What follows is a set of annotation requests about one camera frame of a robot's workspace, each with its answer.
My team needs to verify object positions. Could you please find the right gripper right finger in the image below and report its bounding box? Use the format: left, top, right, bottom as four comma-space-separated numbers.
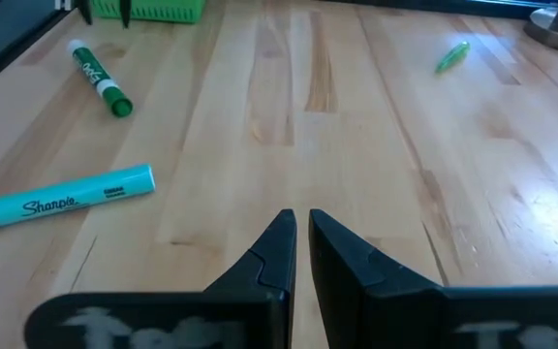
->
308, 208, 444, 295

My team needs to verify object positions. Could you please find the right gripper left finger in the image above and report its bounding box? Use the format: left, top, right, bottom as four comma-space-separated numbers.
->
203, 208, 298, 294

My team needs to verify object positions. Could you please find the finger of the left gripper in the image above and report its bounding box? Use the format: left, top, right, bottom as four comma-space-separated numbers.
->
77, 0, 94, 26
118, 0, 133, 29

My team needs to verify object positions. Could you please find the green plastic basket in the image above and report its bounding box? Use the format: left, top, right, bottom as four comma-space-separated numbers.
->
77, 0, 207, 24

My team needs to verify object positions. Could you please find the green Expo dry-erase marker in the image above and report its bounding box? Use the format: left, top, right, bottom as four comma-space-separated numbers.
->
67, 38, 134, 118

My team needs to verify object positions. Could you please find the teal Sharpie highlighter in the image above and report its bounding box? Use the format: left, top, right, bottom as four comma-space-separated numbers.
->
0, 163, 157, 235

